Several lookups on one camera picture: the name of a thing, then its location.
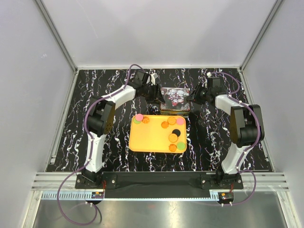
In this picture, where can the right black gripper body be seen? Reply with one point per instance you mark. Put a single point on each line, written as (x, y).
(200, 95)

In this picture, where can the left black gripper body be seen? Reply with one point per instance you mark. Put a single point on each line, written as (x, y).
(151, 93)

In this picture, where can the gold tin lid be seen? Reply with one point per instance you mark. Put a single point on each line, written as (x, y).
(175, 98)

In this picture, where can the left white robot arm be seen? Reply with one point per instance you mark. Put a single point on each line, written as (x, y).
(99, 118)

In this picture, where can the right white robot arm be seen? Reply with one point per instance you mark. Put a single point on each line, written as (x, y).
(246, 127)

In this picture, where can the gold cookie tin box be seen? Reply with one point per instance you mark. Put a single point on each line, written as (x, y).
(179, 110)

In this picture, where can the pink round cookie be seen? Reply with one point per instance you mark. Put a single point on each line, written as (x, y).
(180, 121)
(139, 117)

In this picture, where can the orange swirl cookie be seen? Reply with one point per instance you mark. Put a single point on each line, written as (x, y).
(165, 124)
(145, 120)
(172, 147)

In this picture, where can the green round cookie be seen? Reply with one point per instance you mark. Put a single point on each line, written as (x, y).
(181, 146)
(136, 122)

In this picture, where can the yellow plastic tray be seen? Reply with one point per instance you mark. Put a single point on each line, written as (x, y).
(152, 137)

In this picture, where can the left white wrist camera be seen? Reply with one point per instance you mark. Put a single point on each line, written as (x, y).
(153, 77)

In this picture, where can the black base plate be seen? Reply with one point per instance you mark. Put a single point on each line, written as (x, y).
(199, 179)

